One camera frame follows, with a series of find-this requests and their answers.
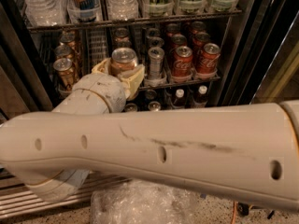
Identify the middle left coca-cola can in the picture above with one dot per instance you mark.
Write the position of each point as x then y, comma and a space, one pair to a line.
176, 41

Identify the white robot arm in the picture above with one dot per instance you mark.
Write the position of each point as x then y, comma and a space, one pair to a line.
247, 153

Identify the front right pepsi can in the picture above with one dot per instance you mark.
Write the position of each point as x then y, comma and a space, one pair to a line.
154, 106

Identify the front right coca-cola can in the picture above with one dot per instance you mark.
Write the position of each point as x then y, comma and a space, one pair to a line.
208, 59

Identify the open glass fridge door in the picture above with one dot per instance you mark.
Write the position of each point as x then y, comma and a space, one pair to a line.
253, 39

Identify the red bull can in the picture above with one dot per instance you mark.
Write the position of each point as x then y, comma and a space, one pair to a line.
84, 10

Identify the front left pepsi can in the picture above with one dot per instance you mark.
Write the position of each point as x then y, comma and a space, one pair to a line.
131, 107

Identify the right white-capped bottle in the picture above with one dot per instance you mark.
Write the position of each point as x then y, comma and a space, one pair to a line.
199, 98

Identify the clear plastic bottle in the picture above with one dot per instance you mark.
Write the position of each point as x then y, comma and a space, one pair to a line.
46, 12
122, 10

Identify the white-capped bottle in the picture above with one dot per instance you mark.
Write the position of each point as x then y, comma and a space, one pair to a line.
178, 100
199, 98

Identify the middle slim silver can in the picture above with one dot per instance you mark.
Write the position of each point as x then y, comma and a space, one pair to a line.
155, 42

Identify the gold can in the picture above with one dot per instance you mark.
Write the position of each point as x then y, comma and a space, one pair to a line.
71, 39
121, 34
66, 72
64, 51
124, 44
123, 59

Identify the rear right coca-cola can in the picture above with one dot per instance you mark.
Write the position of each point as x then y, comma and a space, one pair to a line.
194, 28

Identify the front slim silver can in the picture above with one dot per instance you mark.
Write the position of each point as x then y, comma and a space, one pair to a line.
156, 59

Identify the left clear plastic bottle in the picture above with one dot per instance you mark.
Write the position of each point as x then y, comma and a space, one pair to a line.
46, 12

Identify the left white-capped bottle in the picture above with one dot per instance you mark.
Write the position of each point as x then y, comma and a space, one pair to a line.
178, 100

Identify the front left coca-cola can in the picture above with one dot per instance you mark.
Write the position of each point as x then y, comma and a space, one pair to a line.
182, 61

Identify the middle right coca-cola can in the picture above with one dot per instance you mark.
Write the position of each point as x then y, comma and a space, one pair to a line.
198, 41

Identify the rear right pepsi can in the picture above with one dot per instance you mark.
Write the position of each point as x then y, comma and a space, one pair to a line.
150, 95

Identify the slim silver can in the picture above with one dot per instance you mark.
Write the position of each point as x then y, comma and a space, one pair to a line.
155, 42
152, 32
156, 59

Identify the empty white can tray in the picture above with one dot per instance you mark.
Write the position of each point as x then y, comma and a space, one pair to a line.
97, 46

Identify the coca-cola can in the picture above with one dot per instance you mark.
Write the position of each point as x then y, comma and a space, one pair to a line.
194, 28
176, 41
208, 59
182, 61
169, 30
198, 41

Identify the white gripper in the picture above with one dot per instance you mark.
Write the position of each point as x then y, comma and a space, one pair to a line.
104, 87

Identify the yellow wheeled stand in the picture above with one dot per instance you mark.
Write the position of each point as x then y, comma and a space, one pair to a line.
243, 209

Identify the rear left coca-cola can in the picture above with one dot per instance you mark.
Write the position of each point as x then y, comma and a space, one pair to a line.
169, 30

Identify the rear slim silver can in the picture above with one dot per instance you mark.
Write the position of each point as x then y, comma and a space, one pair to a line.
152, 32

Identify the pepsi can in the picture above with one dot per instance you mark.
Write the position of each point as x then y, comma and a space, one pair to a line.
131, 107
150, 95
154, 106

